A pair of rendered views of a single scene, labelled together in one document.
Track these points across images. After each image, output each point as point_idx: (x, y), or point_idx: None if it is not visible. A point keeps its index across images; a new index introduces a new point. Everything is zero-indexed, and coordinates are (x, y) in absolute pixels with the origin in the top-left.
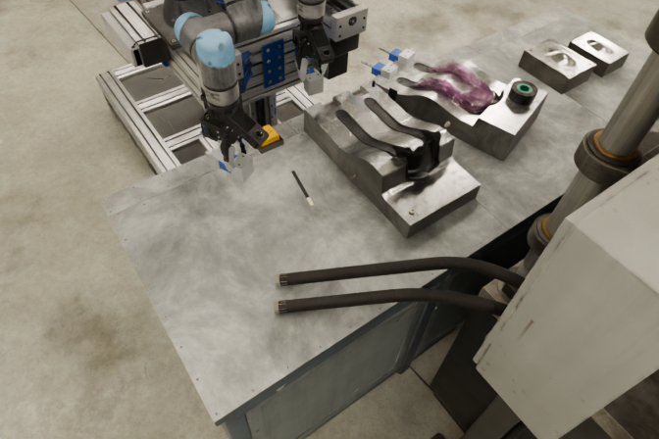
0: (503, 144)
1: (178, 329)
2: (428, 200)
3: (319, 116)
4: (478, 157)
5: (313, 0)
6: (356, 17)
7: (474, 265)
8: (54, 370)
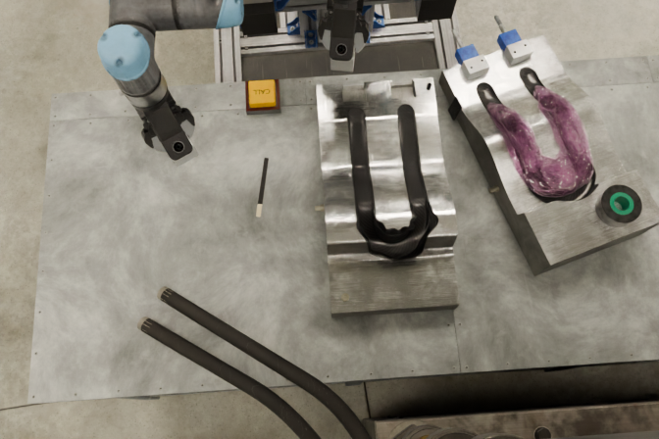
0: (538, 262)
1: (47, 292)
2: (377, 291)
3: (327, 106)
4: (506, 253)
5: None
6: None
7: (341, 416)
8: (33, 190)
